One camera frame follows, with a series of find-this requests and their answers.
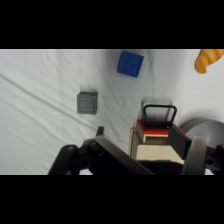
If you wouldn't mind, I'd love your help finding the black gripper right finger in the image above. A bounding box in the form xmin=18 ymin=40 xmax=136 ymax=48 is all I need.
xmin=167 ymin=125 xmax=224 ymax=176

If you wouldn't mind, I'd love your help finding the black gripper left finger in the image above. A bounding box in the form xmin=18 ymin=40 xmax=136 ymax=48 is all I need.
xmin=47 ymin=126 xmax=156 ymax=176

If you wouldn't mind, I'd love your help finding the gray round plate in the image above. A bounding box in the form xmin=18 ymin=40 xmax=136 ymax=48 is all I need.
xmin=179 ymin=118 xmax=224 ymax=145

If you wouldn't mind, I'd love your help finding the gray square block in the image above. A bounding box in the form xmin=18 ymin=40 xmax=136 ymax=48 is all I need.
xmin=76 ymin=91 xmax=99 ymax=116

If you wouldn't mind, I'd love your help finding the white table cloth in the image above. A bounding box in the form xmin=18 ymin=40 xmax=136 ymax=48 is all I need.
xmin=0 ymin=49 xmax=224 ymax=176

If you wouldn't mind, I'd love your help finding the orange toy croissant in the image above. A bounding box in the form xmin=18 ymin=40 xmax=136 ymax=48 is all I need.
xmin=194 ymin=49 xmax=224 ymax=75

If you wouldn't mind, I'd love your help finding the blue square block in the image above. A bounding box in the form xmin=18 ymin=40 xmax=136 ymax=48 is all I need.
xmin=116 ymin=50 xmax=145 ymax=79

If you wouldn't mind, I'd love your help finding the red drawer with black handle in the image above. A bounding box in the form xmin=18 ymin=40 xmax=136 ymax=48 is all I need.
xmin=136 ymin=104 xmax=187 ymax=138

